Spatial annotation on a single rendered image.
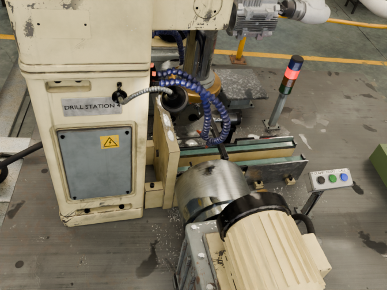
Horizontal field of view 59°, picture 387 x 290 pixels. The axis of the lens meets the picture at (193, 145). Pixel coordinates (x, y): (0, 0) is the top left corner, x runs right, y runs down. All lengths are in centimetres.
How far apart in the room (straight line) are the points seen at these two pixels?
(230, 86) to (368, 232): 97
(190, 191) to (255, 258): 40
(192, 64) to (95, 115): 34
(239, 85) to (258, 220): 123
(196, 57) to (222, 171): 37
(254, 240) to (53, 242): 82
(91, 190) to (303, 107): 137
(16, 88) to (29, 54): 250
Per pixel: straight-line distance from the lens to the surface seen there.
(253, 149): 156
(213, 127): 144
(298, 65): 167
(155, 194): 134
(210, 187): 106
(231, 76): 197
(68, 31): 82
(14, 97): 326
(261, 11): 165
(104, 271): 130
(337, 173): 140
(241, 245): 78
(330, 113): 216
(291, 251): 77
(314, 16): 182
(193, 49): 105
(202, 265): 92
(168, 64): 154
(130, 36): 83
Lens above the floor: 198
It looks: 45 degrees down
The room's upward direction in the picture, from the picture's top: 11 degrees clockwise
